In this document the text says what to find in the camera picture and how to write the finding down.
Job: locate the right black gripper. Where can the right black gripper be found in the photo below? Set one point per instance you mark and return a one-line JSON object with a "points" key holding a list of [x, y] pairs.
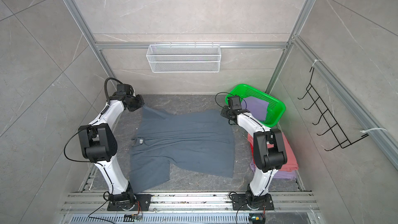
{"points": [[224, 113]]}

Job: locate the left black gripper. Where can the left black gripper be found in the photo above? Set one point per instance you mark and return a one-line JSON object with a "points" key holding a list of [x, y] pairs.
{"points": [[140, 102]]}

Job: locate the grey blue t shirt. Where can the grey blue t shirt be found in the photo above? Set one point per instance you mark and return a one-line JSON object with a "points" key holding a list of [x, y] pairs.
{"points": [[201, 142]]}

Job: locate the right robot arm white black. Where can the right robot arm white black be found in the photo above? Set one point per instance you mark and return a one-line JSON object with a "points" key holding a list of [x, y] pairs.
{"points": [[269, 150]]}

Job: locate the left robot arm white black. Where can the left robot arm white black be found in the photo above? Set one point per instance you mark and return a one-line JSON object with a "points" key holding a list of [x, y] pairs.
{"points": [[98, 143]]}

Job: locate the purple t shirt in basket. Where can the purple t shirt in basket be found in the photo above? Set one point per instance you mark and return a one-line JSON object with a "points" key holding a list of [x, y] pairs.
{"points": [[257, 107]]}

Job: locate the green plastic basket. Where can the green plastic basket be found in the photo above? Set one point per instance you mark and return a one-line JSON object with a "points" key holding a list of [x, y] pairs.
{"points": [[275, 109]]}

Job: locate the folded pink t shirt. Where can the folded pink t shirt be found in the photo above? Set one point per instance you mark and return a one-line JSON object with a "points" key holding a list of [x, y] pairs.
{"points": [[290, 166]]}

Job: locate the folded purple t shirt bottom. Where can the folded purple t shirt bottom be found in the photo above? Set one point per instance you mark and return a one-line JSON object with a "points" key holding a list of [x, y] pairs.
{"points": [[279, 175]]}

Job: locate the white wire mesh shelf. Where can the white wire mesh shelf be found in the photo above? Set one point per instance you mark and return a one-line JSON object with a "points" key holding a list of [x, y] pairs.
{"points": [[189, 58]]}

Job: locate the black wire hook rack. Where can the black wire hook rack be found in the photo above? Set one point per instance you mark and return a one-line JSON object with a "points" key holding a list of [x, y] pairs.
{"points": [[326, 116]]}

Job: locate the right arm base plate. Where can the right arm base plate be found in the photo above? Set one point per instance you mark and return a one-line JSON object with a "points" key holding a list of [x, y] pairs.
{"points": [[243, 202]]}

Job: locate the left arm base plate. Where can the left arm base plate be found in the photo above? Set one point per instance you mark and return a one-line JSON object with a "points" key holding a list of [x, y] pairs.
{"points": [[140, 201]]}

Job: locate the aluminium mounting rail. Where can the aluminium mounting rail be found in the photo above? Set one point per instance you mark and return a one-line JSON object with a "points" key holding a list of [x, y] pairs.
{"points": [[196, 202]]}

